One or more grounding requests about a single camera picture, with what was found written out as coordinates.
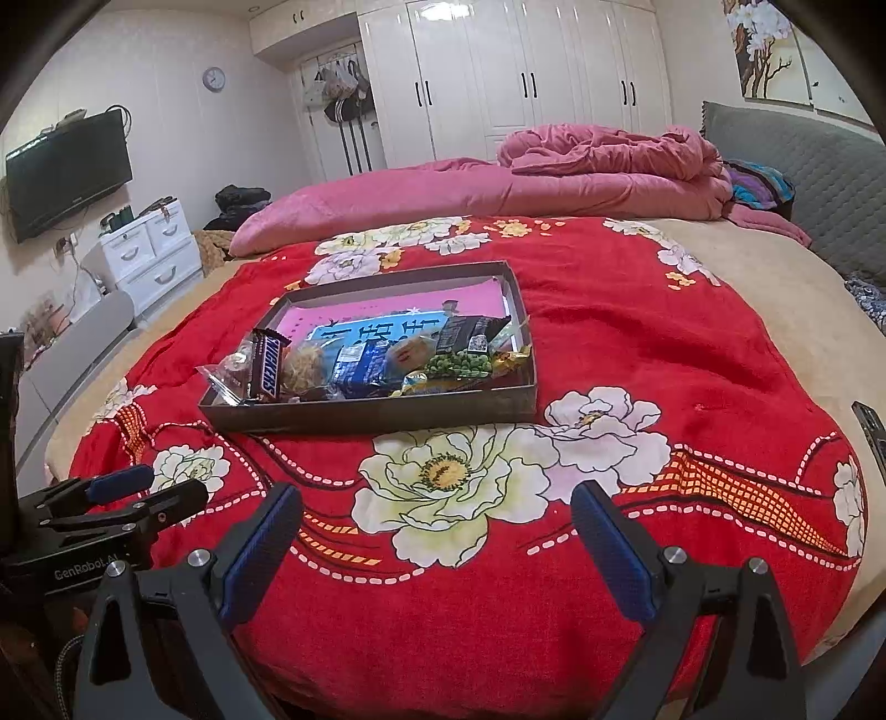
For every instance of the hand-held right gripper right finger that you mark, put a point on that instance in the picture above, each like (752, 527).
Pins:
(616, 547)

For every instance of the brown cardboard tray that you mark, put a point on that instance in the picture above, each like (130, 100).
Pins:
(381, 415)

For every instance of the grey quilted headboard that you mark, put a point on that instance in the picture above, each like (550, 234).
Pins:
(817, 159)

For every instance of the round wall clock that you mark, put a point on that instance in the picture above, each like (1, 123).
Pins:
(214, 79)

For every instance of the blue cookie packet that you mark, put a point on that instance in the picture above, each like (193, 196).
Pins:
(356, 370)

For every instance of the small device on television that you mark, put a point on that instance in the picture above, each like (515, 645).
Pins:
(62, 119)

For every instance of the brown knitted blanket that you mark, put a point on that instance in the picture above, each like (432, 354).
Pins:
(214, 253)

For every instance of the clear packet beige pastry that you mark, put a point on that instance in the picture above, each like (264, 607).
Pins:
(308, 367)

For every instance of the pink and blue book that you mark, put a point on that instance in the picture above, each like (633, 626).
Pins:
(387, 311)

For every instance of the brown wrapper chocolate bar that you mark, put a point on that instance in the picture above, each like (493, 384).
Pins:
(268, 363)

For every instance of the black coat stand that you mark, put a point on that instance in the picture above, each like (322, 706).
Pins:
(356, 145)

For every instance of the pink quilt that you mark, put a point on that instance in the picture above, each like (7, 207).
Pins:
(450, 194)

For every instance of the green snack packet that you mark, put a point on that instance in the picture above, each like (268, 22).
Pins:
(460, 365)

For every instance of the pale beige wall painting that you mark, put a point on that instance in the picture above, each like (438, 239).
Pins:
(837, 76)

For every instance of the white wardrobe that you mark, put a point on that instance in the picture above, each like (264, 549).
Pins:
(484, 83)

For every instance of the hanging handbags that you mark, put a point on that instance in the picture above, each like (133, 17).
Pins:
(339, 86)

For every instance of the dark clothing pile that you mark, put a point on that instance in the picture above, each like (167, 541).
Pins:
(239, 204)

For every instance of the dark green jar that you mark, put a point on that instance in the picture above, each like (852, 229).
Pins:
(118, 219)

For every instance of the white drawer cabinet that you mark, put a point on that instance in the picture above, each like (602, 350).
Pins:
(149, 263)

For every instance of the grey storage bench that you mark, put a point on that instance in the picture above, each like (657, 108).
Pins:
(76, 360)

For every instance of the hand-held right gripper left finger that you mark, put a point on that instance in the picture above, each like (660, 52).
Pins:
(263, 547)

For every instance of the black white patterned cloth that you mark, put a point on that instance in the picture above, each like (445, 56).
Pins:
(866, 298)

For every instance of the black snack packet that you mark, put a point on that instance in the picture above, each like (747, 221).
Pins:
(457, 332)

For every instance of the yellow cow-print snack packet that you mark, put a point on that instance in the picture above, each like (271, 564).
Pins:
(516, 361)

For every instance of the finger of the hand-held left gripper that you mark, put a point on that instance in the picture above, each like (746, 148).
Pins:
(118, 482)
(173, 502)

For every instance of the grey flat device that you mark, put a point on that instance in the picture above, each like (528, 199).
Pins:
(871, 433)

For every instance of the flowering branch wall painting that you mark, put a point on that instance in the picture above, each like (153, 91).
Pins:
(765, 48)

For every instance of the red floral blanket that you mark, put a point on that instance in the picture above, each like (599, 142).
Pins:
(623, 332)

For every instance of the colourful striped clothing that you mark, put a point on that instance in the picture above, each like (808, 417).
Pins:
(758, 183)

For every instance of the black flat television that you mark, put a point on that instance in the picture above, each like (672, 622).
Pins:
(69, 173)

